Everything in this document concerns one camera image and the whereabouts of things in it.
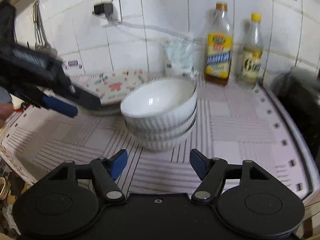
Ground white ribbed bowl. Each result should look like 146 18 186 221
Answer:
120 77 197 130
130 125 195 152
125 110 197 141

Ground person's left hand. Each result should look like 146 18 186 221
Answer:
0 102 14 128

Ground white plate with heart pattern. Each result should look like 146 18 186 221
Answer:
82 69 152 117

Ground hanging metal utensils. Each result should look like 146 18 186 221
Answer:
31 0 57 57

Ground striped white table mat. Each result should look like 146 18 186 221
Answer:
1 78 319 201

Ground black power adapter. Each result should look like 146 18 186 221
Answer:
93 2 114 18

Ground white salt bag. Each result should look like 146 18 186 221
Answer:
162 37 196 79

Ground white vinegar bottle yellow cap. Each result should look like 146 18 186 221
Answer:
238 12 264 89

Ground black wok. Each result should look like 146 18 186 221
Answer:
269 67 320 156

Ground cooking wine bottle yellow label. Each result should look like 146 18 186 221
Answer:
204 2 233 86

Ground black power cable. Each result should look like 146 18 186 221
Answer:
107 15 208 43

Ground white wall socket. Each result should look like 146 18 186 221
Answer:
99 0 122 28

